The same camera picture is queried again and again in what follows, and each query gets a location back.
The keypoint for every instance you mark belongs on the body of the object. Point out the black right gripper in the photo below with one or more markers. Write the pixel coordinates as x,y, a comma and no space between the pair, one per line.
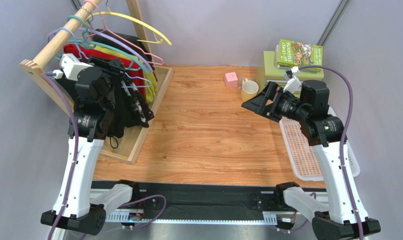
271,103

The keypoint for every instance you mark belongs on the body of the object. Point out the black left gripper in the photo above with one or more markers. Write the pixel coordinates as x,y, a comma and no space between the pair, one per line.
115,68

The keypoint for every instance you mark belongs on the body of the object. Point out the black white-patterned trousers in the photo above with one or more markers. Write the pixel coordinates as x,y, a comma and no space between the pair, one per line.
100,119

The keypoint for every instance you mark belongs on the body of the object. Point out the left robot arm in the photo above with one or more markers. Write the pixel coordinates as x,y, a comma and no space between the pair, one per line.
74,209

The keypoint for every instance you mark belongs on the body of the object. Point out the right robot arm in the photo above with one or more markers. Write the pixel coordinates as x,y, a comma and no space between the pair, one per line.
344,217

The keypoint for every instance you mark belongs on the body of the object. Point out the red garment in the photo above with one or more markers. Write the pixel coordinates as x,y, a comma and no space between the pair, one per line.
94,53

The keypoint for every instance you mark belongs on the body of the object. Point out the yellow mug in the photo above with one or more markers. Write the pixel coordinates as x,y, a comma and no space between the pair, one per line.
249,89

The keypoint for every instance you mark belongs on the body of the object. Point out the black garment on rack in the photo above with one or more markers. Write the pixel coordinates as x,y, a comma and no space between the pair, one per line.
136,45

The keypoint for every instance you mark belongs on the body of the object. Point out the green drawer box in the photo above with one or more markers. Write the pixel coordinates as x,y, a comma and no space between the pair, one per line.
267,71

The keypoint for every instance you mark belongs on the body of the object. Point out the yellow garment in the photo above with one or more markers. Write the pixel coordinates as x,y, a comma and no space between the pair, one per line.
149,91

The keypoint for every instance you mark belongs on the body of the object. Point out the pink cube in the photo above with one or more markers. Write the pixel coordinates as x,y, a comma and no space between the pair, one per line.
231,80

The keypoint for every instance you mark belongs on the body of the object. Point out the green comic book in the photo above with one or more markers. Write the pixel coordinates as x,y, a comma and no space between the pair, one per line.
290,54

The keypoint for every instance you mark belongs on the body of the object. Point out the white plastic basket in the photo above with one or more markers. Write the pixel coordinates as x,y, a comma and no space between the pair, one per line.
304,163

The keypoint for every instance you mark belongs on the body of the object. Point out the wooden clothes rack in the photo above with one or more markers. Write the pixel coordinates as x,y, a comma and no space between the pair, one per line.
127,148

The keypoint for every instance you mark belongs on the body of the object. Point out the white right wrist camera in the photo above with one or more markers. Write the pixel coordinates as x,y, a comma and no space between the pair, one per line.
292,80

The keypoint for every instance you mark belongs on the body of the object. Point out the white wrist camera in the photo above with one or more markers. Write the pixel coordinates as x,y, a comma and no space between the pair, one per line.
292,80
70,67

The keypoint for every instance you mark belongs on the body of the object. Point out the pink wire hanger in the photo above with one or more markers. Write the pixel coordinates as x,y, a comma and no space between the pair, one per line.
156,59

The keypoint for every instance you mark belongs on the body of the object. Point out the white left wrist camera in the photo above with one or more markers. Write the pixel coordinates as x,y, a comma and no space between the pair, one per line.
70,67

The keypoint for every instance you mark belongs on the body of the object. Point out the yellow wire hanger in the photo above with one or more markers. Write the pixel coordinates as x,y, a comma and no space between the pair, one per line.
158,36

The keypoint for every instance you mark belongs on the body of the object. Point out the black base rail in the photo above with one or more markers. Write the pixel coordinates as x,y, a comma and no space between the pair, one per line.
175,203

